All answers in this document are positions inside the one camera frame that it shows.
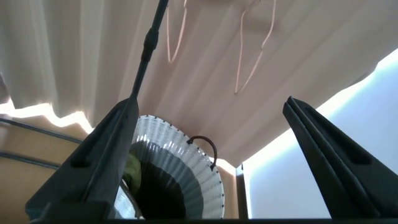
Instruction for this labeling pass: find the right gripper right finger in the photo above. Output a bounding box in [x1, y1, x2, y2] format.
[282, 95, 398, 218]

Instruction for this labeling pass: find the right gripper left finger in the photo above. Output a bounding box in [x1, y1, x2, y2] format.
[25, 96, 140, 218]

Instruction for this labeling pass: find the pink clothes hanger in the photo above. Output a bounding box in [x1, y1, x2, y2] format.
[233, 0, 278, 95]
[165, 0, 188, 64]

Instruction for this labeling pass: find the white laundry basket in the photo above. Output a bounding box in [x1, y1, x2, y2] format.
[113, 114, 226, 220]

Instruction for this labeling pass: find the black clothes rack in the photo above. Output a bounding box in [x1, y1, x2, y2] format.
[0, 0, 170, 170]

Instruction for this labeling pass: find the green garment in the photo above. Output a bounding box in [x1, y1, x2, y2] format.
[122, 152, 143, 195]

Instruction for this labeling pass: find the beige curtain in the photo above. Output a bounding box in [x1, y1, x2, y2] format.
[0, 0, 398, 167]

